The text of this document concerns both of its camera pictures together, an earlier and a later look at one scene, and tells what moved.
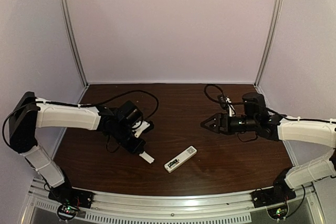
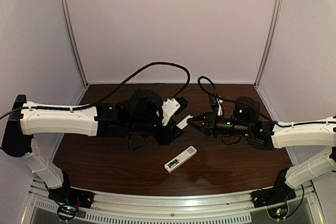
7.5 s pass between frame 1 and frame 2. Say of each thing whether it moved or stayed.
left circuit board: stayed
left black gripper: moved
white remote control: stayed
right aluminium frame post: stayed
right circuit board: stayed
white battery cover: moved
